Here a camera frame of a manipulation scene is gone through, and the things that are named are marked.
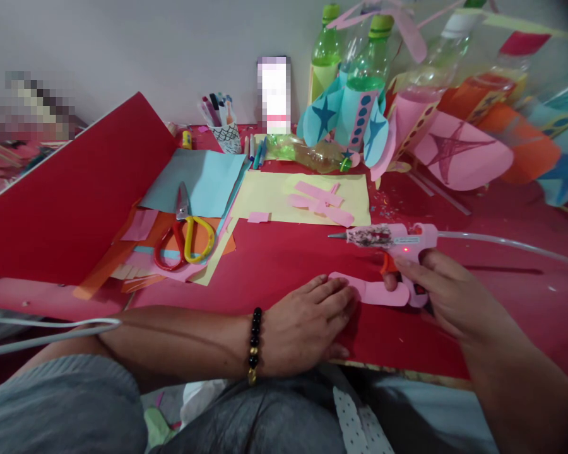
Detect person's left hand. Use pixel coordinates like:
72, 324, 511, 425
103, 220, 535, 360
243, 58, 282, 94
259, 274, 361, 379

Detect person's right hand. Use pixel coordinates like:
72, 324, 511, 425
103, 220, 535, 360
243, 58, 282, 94
383, 249, 492, 341

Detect pink paper strip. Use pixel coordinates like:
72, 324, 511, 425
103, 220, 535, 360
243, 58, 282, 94
329, 271, 411, 308

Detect pink hot glue gun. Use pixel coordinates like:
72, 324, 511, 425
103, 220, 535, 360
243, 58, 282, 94
328, 223, 439, 311

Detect red table mat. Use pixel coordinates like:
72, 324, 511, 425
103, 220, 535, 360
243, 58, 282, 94
0, 120, 568, 381

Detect clear plastic straws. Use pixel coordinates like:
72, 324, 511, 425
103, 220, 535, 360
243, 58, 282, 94
408, 169, 473, 217

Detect white dotted cloth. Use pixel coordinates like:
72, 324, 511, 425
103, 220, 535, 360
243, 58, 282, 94
333, 383, 395, 454

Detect pale yellow paper sheet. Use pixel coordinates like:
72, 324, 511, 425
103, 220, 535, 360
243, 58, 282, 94
230, 172, 373, 226

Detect red and yellow scissors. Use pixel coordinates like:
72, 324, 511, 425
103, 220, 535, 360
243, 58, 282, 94
153, 181, 216, 272

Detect fringed pink paper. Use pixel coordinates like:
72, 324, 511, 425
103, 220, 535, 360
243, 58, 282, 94
109, 253, 210, 295

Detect clear bottle pink paper rocket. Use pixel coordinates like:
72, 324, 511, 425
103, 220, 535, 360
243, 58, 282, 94
383, 10, 515, 192

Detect empty clear plastic bottle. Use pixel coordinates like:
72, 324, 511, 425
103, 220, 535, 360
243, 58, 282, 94
264, 134, 354, 175

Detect light blue paper sheets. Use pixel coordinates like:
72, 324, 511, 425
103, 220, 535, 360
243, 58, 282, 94
138, 148, 251, 219

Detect loose coloured pens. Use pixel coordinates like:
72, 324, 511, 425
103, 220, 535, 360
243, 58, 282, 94
244, 134, 268, 172

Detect blue paper rocket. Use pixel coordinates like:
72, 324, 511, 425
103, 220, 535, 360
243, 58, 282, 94
520, 61, 568, 209

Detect red cap bottle orange rocket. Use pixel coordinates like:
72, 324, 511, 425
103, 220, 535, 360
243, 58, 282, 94
447, 32, 563, 186

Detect pink paper scrap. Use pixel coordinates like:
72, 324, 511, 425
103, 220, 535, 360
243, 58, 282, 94
120, 208, 160, 243

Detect person's legs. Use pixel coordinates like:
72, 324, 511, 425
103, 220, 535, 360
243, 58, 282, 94
0, 354, 500, 454

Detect white patterned pen cup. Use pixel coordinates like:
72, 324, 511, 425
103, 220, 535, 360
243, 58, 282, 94
211, 121, 243, 155

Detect orange paper sheets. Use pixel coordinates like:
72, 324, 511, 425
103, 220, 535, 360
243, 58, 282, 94
73, 201, 237, 301

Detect green bottle blue fin rocket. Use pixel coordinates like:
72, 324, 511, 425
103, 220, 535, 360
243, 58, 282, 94
297, 14, 394, 170

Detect bunch of pens in cup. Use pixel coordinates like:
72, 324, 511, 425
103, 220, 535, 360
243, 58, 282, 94
198, 92, 236, 129

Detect large red cardboard sheet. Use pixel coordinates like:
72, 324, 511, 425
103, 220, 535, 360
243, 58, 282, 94
0, 91, 183, 286

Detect green bottle yellow paper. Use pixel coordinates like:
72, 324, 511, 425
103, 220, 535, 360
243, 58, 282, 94
309, 3, 345, 105

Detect pink paper blades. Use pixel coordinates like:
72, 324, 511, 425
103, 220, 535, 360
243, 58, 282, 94
325, 0, 464, 65

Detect white glue gun cable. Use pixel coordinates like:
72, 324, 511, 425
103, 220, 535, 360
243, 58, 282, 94
435, 231, 568, 271

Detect pink paper propeller cutout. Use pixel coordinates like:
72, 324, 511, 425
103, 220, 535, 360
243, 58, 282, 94
286, 180, 355, 228

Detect white power cable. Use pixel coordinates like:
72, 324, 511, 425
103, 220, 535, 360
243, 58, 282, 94
0, 315, 123, 361

